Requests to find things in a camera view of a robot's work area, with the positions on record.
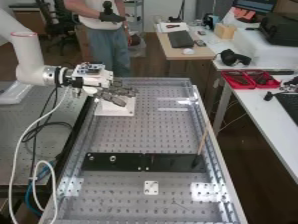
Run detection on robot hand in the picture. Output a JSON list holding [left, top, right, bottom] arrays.
[[72, 61, 140, 108]]

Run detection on small white box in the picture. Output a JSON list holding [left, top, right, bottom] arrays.
[[93, 95, 137, 117]]

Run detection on person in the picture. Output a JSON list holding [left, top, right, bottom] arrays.
[[64, 0, 135, 79]]

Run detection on clear box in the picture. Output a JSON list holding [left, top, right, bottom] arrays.
[[39, 77, 250, 224]]

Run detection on wooden desk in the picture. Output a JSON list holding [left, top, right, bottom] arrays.
[[153, 23, 220, 81]]

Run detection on black keyboard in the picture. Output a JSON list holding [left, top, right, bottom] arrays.
[[167, 30, 196, 49], [273, 92, 298, 127]]

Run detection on black plate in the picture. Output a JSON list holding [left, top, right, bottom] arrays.
[[81, 152, 209, 174]]

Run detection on thin stick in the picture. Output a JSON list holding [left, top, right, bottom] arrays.
[[191, 123, 212, 168]]

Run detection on black headphones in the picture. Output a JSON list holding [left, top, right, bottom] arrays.
[[220, 48, 253, 67]]

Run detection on red tray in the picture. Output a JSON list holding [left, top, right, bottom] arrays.
[[245, 69, 282, 90], [220, 69, 258, 90]]

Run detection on small wooden box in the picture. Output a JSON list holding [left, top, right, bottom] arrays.
[[213, 22, 238, 41]]

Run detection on white desk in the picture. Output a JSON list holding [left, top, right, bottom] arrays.
[[191, 6, 298, 76], [212, 73, 298, 186]]

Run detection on black case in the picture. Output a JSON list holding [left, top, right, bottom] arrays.
[[258, 12, 298, 47]]

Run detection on black cable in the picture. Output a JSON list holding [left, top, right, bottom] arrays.
[[20, 86, 75, 178]]

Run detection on white cable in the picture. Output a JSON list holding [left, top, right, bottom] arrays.
[[7, 85, 72, 224], [31, 160, 60, 224]]

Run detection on small white square bracket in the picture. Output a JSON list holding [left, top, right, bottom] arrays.
[[143, 179, 161, 196]]

